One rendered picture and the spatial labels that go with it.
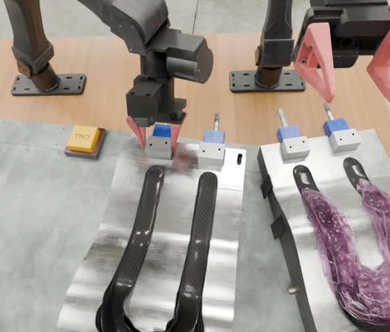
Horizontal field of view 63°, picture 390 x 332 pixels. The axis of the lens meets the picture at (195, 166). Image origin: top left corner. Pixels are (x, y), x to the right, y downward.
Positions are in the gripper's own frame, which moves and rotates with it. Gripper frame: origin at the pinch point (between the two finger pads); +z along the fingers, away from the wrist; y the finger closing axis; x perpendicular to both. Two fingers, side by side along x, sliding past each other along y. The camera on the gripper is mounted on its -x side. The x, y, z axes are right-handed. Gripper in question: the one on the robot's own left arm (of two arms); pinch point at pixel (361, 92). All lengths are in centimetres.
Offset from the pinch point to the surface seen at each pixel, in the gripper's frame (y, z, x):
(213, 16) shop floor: -13, -171, 124
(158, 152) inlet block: -25.8, -8.9, 28.4
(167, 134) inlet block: -24.4, -13.9, 29.5
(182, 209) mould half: -20.7, 2.1, 31.0
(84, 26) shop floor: -102, -163, 124
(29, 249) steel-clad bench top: -53, 8, 39
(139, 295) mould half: -26.6, 17.8, 26.0
